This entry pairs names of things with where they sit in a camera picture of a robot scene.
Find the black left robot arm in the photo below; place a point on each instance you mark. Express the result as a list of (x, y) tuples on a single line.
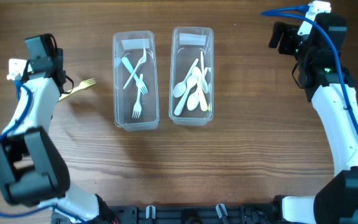
[(32, 172)]

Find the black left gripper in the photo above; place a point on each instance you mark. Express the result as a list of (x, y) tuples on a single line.
[(59, 59)]

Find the thin white spoon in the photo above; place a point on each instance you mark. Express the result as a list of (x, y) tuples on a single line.
[(192, 101), (180, 87), (204, 84)]

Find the right clear plastic container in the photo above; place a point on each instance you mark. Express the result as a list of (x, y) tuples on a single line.
[(187, 43)]

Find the yellow plastic fork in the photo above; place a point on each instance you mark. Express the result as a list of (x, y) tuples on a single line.
[(83, 85)]

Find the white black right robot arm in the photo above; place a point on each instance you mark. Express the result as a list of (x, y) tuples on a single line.
[(329, 87)]

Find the left clear plastic container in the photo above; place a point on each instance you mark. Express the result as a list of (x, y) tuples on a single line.
[(130, 44)]

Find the yellow plastic spoon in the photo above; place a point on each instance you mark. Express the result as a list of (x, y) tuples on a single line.
[(202, 100)]

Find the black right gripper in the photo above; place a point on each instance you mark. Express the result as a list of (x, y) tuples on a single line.
[(290, 33)]

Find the thin white plastic fork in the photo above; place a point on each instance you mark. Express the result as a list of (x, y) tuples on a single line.
[(133, 72)]

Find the thick white plastic fork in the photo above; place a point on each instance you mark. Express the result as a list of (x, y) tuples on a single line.
[(128, 65)]

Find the thick white plastic spoon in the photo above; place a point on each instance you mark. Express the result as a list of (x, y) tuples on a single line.
[(190, 83)]

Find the clear plastic container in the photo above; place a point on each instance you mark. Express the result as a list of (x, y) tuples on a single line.
[(187, 43), (130, 44)]

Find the clear white plastic fork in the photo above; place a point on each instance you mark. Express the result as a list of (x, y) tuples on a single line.
[(137, 106)]

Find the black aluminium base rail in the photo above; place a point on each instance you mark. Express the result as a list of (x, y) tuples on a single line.
[(243, 214)]

